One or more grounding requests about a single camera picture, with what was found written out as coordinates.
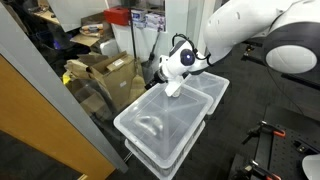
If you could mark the red box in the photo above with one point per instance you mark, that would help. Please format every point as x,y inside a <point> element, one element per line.
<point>117,15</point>

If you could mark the white marbled paper cup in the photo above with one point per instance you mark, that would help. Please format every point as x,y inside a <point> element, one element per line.
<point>177,92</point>

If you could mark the black perforated workbench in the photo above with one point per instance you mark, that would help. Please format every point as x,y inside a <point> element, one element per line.
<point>277,158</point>

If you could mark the black long handled dustpan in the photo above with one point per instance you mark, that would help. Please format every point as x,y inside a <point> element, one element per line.
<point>147,65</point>

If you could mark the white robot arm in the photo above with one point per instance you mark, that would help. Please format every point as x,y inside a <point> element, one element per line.
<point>290,28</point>

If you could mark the flattened cardboard box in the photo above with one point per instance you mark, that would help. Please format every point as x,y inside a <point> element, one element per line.
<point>89,96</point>

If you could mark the white camera stand base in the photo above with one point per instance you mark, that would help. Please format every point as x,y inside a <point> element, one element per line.
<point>311,167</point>

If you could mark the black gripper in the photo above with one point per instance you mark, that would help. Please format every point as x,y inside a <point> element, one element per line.
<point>159,77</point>

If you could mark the open brown cardboard box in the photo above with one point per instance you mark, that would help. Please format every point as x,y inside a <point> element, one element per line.
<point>113,74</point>

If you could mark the orange handled clamp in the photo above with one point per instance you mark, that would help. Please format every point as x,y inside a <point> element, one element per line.
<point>263,126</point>

